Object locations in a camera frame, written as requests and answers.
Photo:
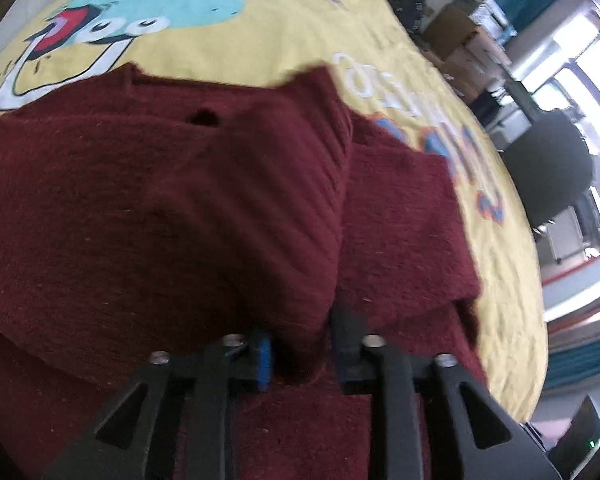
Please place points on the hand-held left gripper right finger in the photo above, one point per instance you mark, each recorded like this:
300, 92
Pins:
350, 355

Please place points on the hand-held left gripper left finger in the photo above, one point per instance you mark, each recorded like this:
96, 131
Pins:
263, 362

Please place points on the maroon knit sweater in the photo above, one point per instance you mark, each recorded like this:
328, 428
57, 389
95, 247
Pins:
130, 185

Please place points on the dark office chair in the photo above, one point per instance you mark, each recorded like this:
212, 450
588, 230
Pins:
550, 165

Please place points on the yellow printed bedspread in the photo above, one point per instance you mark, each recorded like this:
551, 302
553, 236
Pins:
280, 35

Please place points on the brown wooden dresser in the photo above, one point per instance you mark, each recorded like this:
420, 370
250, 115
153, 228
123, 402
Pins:
452, 40

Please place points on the white printer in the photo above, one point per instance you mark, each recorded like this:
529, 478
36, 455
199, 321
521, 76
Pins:
492, 17

